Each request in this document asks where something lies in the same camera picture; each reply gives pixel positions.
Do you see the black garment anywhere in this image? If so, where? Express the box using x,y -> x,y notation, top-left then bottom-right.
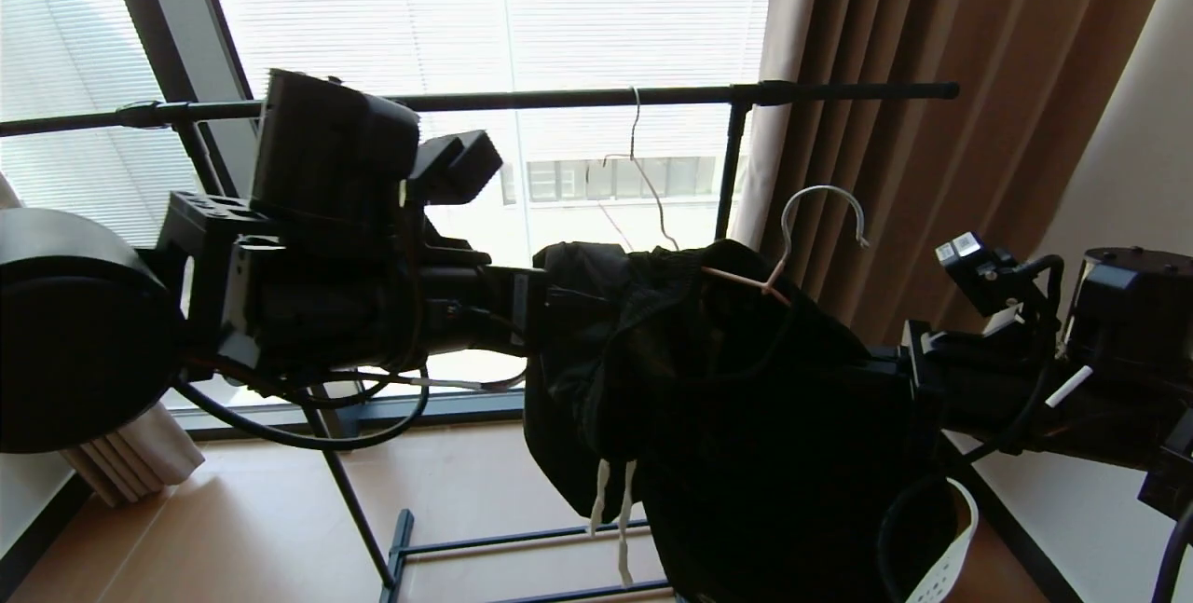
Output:
522,240 -> 944,603

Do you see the black clothes rack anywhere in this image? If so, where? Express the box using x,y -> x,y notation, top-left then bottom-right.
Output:
0,79 -> 961,603

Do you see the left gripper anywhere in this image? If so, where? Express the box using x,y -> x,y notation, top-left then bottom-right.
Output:
415,244 -> 553,362

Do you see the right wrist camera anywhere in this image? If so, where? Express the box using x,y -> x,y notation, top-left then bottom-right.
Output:
935,232 -> 1065,340

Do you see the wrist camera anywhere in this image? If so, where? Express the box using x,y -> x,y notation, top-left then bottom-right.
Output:
408,130 -> 505,208
935,232 -> 1065,340

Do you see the pink clothes hanger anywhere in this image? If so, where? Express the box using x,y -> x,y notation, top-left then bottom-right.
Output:
699,185 -> 872,308
585,86 -> 681,253

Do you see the black cable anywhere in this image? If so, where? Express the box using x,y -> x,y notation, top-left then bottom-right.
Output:
876,254 -> 1193,603
171,368 -> 432,452

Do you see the window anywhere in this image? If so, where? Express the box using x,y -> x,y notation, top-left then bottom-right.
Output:
0,0 -> 779,427

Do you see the white laundry basket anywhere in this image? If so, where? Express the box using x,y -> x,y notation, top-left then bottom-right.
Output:
876,475 -> 980,603

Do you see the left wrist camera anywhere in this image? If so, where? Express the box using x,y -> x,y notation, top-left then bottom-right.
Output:
408,130 -> 505,208

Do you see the brown curtain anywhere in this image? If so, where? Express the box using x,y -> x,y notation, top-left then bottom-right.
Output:
0,172 -> 206,508
732,0 -> 1185,348

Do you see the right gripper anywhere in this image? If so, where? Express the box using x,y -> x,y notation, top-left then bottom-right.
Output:
899,319 -> 1037,436

